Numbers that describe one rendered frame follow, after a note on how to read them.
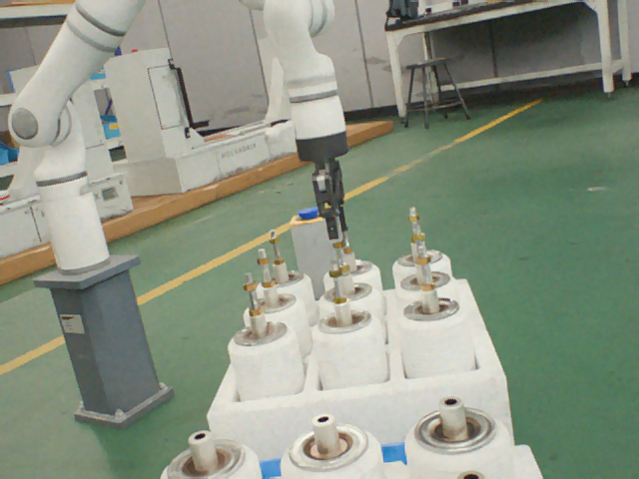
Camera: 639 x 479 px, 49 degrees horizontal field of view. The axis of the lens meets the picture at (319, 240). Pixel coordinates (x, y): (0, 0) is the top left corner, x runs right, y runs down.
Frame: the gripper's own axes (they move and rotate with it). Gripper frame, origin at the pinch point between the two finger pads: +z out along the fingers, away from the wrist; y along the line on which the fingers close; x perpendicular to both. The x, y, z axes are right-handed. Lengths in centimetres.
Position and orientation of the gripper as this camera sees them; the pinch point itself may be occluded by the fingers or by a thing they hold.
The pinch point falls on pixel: (336, 228)
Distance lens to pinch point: 104.3
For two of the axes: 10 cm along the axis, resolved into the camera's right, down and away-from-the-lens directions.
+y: 1.3, -2.7, 9.5
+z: 1.7, 9.5, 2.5
